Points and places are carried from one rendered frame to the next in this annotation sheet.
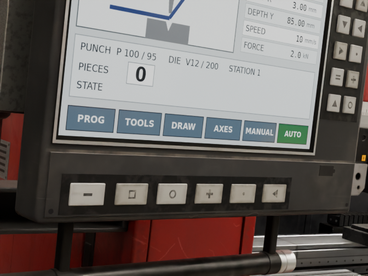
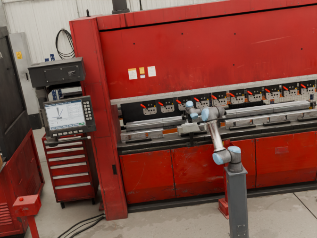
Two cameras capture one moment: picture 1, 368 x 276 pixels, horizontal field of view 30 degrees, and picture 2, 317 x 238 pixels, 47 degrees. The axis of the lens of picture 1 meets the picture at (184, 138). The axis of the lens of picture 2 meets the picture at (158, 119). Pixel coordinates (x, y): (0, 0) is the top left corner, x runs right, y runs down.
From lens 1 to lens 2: 328 cm
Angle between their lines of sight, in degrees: 36
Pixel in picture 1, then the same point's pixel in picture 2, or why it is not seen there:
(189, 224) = (98, 128)
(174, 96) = (62, 123)
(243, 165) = (74, 128)
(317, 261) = (170, 124)
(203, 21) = (63, 115)
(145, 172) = (61, 131)
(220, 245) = (105, 131)
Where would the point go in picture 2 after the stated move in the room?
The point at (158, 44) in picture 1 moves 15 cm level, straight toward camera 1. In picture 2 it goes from (58, 119) to (47, 124)
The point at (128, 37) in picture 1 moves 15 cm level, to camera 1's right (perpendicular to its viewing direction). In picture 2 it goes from (54, 119) to (66, 121)
